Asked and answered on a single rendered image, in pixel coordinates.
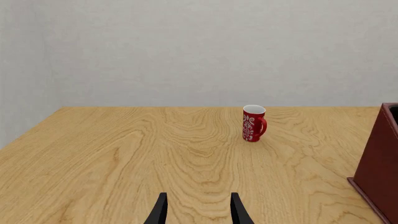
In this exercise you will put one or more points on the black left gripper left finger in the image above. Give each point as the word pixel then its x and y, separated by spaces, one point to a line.
pixel 158 213

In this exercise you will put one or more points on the red-brown desk caddy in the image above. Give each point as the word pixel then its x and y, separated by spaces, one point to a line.
pixel 377 163

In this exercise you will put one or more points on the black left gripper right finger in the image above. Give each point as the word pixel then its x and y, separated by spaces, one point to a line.
pixel 239 213

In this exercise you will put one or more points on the red mug with white pattern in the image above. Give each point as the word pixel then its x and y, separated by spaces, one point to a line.
pixel 251 126

